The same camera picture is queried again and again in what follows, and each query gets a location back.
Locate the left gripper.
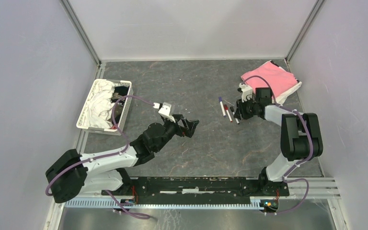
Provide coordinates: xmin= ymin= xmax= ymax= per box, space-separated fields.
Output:
xmin=154 ymin=114 xmax=199 ymax=152

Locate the white pen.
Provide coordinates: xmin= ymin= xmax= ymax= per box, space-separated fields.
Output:
xmin=230 ymin=106 xmax=240 ymax=125
xmin=223 ymin=104 xmax=233 ymax=122

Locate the white purple marker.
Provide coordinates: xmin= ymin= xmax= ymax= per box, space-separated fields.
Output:
xmin=218 ymin=97 xmax=227 ymax=117

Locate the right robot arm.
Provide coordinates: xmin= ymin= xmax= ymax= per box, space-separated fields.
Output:
xmin=234 ymin=83 xmax=323 ymax=196

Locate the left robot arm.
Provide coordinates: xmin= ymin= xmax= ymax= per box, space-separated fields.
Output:
xmin=45 ymin=114 xmax=199 ymax=204

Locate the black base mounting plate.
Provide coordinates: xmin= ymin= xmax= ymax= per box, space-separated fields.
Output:
xmin=111 ymin=177 xmax=290 ymax=205

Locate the black cloth in basket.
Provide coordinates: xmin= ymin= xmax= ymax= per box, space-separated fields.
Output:
xmin=110 ymin=86 xmax=129 ymax=126

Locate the white cloth in basket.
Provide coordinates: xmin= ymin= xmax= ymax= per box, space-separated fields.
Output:
xmin=79 ymin=79 xmax=117 ymax=129

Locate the white plastic basket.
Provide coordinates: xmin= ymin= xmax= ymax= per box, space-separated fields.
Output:
xmin=76 ymin=79 xmax=133 ymax=136

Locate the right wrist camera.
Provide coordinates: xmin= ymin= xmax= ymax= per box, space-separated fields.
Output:
xmin=238 ymin=83 xmax=253 ymax=102

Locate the aluminium frame rail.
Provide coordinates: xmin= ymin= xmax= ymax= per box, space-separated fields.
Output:
xmin=62 ymin=177 xmax=341 ymax=210

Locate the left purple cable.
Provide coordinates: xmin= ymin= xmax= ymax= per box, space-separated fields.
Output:
xmin=45 ymin=95 xmax=156 ymax=220

